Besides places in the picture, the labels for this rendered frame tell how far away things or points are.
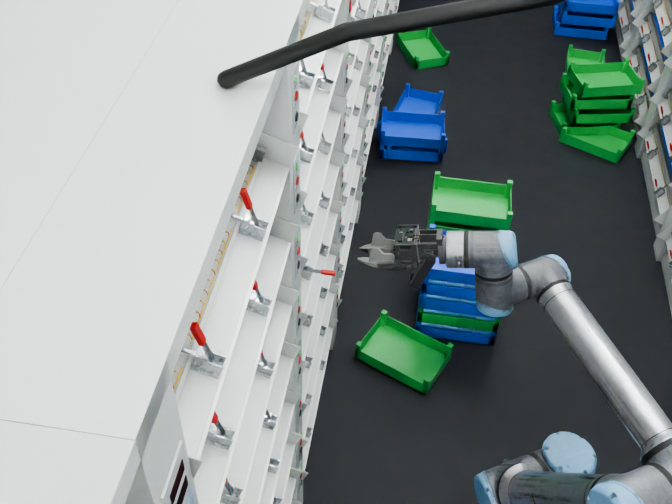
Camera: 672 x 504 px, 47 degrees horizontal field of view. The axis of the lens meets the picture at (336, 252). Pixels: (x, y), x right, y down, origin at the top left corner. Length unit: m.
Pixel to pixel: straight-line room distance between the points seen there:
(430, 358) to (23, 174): 2.11
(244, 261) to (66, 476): 0.55
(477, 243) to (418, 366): 1.13
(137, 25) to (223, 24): 0.13
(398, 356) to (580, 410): 0.67
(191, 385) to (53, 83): 0.47
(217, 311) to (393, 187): 2.50
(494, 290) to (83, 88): 1.10
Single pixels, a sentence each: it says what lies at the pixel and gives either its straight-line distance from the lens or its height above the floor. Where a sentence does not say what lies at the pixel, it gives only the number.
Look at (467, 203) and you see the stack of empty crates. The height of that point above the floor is 0.32.
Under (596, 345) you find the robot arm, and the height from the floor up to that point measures 0.94.
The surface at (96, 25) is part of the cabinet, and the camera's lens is 1.31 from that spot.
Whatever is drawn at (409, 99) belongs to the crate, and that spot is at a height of 0.00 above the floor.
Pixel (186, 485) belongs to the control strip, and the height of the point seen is 1.49.
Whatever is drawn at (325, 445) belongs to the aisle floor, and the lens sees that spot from 2.68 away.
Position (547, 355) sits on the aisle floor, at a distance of 3.02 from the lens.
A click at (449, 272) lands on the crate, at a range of 2.70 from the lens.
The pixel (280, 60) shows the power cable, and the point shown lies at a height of 1.75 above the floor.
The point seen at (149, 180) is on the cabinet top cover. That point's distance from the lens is 0.98.
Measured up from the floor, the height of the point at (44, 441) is 1.70.
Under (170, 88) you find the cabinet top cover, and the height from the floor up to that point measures 1.70.
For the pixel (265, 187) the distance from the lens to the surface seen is 1.31.
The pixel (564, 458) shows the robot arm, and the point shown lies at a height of 0.44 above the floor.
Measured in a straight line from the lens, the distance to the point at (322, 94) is 1.87.
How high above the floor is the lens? 2.32
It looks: 46 degrees down
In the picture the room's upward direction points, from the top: 2 degrees clockwise
